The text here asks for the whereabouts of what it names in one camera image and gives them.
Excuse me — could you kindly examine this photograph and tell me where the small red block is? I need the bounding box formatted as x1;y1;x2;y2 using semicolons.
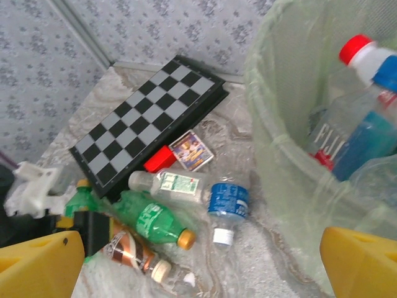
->
143;145;177;173

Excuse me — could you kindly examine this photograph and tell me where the small printed card box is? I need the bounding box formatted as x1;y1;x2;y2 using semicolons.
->
169;130;215;173

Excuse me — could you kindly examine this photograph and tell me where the small white plastic scrap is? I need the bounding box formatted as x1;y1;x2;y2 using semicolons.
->
182;272;197;288

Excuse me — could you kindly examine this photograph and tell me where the clear bottle red cap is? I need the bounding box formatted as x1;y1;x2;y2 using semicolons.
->
338;33;397;103

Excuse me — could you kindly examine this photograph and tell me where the clear bottle green white label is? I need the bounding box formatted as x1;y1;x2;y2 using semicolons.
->
127;169;212;205

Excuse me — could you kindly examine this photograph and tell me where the brown bottle copper label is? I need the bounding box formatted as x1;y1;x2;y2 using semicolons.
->
102;223;173;284

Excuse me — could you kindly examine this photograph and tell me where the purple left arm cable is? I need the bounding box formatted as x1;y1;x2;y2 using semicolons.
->
0;151;16;168

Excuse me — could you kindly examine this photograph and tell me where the folded black grey chessboard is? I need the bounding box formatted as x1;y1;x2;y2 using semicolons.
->
68;55;230;204

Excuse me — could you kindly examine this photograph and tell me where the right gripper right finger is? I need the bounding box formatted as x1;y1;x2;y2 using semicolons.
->
319;226;397;298

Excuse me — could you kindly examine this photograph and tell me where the small clear bottle blue label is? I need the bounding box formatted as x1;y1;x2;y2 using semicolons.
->
207;181;251;249

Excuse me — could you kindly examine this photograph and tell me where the bin with green liner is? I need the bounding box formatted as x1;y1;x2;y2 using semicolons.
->
243;0;397;298

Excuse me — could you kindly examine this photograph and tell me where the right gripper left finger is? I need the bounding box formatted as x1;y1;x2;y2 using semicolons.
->
0;229;86;298

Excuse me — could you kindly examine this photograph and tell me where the green bottle yellow cap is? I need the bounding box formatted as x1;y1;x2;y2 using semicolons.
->
113;189;198;251
63;178;105;220

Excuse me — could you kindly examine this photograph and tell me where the clear bottle red blue label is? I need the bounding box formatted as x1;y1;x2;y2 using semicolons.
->
306;83;397;183

